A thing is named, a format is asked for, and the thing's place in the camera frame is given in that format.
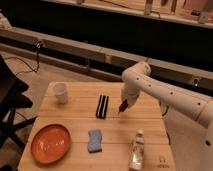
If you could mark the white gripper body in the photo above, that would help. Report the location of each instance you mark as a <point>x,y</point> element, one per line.
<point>131,100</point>

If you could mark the red pepper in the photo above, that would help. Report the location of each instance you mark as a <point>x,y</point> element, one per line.
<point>123,106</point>

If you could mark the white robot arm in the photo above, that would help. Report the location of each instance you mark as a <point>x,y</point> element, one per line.
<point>196,106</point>

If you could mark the orange ceramic bowl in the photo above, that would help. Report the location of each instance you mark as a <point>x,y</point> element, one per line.
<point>50,143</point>

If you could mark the black white striped block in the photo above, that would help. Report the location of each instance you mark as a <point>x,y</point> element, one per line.
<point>101,110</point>

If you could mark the blue sponge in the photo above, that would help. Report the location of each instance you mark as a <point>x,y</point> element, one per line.
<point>94,143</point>

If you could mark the wooden table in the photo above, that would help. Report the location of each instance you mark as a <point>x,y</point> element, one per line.
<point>118,130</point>

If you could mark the clear plastic bottle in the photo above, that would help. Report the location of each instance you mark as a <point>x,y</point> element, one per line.
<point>137,152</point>

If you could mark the white paper cup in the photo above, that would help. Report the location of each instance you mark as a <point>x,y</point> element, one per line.
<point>60,92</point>

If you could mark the black office chair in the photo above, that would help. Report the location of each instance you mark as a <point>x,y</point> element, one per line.
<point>12,98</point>

